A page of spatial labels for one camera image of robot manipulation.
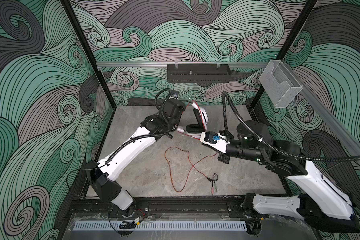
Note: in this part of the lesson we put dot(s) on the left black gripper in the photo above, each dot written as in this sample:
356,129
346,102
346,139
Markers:
176,121

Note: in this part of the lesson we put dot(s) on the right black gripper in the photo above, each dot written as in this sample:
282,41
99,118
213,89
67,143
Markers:
226,157

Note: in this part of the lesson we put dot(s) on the white black headphones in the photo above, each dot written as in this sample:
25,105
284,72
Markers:
195,130

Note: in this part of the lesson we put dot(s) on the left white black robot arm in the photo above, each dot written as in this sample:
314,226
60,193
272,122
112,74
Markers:
102,175

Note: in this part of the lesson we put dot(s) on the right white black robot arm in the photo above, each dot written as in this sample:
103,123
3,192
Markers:
322,205

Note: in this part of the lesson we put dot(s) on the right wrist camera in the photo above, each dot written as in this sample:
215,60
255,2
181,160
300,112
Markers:
214,140

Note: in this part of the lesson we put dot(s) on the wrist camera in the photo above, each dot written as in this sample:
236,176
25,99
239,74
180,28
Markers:
174,95
214,140

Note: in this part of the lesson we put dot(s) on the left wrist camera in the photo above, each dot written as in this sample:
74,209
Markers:
174,95

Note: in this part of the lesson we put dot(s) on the black perforated wall tray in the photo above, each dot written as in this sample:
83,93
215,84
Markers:
198,73

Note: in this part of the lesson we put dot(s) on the aluminium rail back wall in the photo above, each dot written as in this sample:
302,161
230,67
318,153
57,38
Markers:
154,64

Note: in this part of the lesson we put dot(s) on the aluminium rail wall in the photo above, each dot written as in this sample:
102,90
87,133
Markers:
154,64
337,106

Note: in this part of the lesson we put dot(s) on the clear plastic wall bin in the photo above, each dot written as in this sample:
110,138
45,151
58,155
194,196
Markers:
280,83

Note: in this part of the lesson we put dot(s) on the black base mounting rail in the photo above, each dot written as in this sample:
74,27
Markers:
232,206

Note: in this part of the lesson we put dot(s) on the aluminium rail right wall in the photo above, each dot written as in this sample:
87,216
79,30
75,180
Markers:
337,106

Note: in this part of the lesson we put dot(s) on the white slotted cable duct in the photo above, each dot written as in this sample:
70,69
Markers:
163,226

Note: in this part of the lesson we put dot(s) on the black frame post left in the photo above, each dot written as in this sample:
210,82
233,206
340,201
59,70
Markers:
83,41

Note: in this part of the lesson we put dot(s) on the black frame post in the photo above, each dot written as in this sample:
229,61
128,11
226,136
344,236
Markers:
298,25
83,41

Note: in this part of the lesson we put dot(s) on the black frame post right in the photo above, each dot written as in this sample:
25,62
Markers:
298,25

